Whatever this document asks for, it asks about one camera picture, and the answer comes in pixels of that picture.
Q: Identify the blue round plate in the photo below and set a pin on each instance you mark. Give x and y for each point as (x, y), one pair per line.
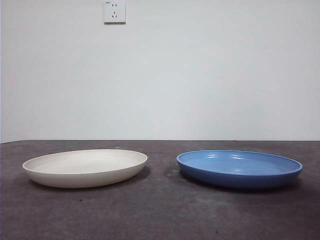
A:
(237, 178)

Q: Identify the white round plate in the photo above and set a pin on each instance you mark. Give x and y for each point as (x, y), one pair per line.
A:
(85, 175)

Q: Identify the white wall socket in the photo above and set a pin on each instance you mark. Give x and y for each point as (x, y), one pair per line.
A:
(115, 15)

